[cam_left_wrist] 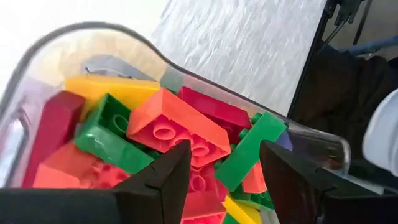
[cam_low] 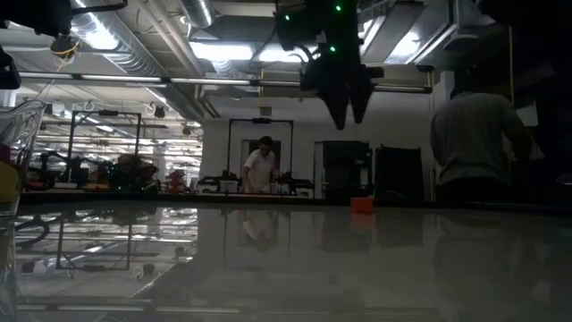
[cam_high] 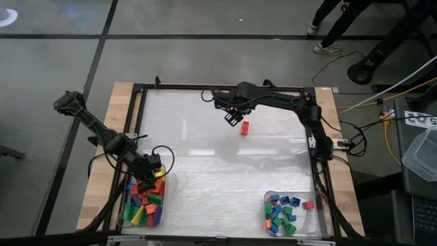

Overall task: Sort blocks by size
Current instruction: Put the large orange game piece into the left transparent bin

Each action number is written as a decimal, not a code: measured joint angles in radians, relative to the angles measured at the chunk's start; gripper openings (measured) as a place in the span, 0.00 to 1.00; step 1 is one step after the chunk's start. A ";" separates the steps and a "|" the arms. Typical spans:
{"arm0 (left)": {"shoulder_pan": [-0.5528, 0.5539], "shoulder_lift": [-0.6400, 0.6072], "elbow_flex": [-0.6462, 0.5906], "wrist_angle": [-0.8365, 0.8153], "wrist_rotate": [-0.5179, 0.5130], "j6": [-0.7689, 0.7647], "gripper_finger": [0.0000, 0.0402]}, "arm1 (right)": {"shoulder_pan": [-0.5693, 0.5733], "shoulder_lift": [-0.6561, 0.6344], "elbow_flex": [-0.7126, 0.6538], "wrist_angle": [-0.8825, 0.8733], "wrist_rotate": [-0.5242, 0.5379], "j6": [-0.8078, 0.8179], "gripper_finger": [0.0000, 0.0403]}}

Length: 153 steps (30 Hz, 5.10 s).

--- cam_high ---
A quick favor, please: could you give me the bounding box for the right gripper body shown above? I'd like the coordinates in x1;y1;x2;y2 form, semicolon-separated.
214;83;262;112

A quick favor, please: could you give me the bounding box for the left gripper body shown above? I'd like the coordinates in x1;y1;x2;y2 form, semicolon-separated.
131;153;156;184

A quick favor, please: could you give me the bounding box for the long green block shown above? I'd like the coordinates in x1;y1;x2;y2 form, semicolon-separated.
122;202;135;221

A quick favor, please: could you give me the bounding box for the long yellow toy block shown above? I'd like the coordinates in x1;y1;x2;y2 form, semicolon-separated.
131;206;146;226

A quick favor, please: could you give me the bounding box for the clear plastic bin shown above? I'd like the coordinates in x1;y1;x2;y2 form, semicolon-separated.
117;163;167;229
262;190;334;238

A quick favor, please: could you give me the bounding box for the black crossbar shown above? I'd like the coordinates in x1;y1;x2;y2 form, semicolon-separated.
0;230;115;246

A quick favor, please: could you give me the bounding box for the person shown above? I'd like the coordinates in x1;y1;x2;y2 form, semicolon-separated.
310;0;371;49

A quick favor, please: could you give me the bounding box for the black chair base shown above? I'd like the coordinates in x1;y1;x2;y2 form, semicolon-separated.
0;144;26;160

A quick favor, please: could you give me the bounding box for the power strip with plugs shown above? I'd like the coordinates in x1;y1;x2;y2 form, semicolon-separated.
376;104;397;126

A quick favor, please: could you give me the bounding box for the black floor stand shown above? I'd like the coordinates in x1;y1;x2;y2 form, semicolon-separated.
347;0;437;86

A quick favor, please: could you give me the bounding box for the white paper label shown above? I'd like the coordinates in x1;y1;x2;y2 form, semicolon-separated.
404;109;437;131

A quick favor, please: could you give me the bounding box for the dark grey cart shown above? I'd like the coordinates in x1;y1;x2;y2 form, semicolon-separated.
393;97;437;246

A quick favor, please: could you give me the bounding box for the black stand foot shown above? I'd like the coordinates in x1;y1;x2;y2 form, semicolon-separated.
405;91;437;113

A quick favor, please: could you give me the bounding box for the clear plastic storage tub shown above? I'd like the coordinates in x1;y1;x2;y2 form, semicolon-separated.
401;128;437;182

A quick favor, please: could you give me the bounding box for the white floor disc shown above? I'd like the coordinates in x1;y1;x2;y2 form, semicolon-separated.
0;8;18;28

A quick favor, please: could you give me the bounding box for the black keyboard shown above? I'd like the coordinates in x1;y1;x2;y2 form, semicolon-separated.
411;195;437;246

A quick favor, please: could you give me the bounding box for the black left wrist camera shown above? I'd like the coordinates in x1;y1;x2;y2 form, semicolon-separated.
145;153;162;168

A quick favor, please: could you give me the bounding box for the black cable bundle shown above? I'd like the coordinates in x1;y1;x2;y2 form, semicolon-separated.
313;160;365;238
79;177;123;234

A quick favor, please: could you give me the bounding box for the black metal table frame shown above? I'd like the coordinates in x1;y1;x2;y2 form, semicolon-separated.
102;75;342;240

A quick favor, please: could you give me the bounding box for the black floor cable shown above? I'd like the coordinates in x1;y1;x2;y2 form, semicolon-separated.
311;51;363;88

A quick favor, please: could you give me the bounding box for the white floor cable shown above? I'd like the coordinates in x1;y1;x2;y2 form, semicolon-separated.
337;56;437;115

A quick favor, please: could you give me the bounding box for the yellow floor cable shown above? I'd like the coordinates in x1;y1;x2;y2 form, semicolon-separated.
382;118;403;167
336;77;437;110

